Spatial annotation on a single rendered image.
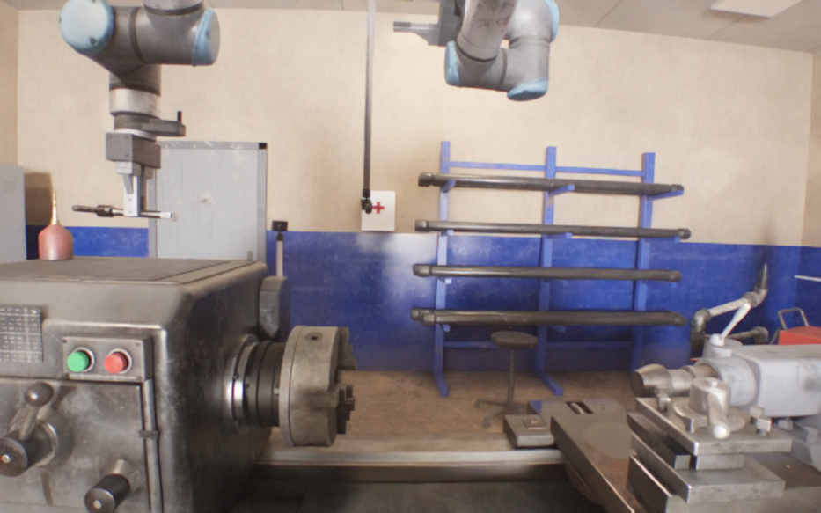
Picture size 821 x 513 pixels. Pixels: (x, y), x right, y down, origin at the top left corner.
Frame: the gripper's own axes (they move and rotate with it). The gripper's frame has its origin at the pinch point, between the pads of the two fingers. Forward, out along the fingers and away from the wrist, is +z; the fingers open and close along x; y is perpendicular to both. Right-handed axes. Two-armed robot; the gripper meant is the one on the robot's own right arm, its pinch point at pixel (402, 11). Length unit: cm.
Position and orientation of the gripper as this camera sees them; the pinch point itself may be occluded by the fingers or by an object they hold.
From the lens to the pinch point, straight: 101.6
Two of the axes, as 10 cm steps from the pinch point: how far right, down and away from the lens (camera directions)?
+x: -0.6, 5.9, 8.1
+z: -10.0, -0.2, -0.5
